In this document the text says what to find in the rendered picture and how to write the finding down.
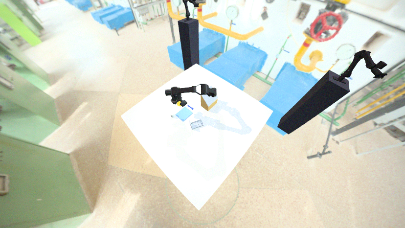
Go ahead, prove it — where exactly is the light blue flat mat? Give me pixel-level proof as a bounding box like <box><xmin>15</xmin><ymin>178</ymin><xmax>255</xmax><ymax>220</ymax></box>
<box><xmin>176</xmin><ymin>107</ymin><xmax>192</xmax><ymax>122</ymax></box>

